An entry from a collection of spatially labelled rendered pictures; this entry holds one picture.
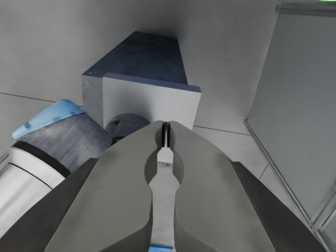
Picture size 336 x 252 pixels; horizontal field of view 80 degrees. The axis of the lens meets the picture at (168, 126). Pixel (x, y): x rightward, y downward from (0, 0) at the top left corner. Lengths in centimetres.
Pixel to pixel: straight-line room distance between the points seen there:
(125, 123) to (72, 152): 19
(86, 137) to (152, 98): 21
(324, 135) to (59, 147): 102
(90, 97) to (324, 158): 98
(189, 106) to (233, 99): 123
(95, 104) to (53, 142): 27
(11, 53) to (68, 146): 159
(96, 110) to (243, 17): 124
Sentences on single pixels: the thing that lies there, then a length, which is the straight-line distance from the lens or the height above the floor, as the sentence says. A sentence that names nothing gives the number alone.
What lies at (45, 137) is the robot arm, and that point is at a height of 126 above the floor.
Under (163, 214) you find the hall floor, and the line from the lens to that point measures 267.
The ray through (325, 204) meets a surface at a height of 97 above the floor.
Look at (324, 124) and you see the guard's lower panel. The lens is 112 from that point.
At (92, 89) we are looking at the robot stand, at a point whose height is 100.
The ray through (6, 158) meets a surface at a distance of 252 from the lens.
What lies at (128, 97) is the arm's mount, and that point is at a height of 104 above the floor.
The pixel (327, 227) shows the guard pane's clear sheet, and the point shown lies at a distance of 118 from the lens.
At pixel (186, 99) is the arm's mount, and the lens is 54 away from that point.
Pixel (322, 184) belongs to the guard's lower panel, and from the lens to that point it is 114.
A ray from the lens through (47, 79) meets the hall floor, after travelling 187.
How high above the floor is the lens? 153
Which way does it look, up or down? 59 degrees down
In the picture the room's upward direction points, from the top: 179 degrees counter-clockwise
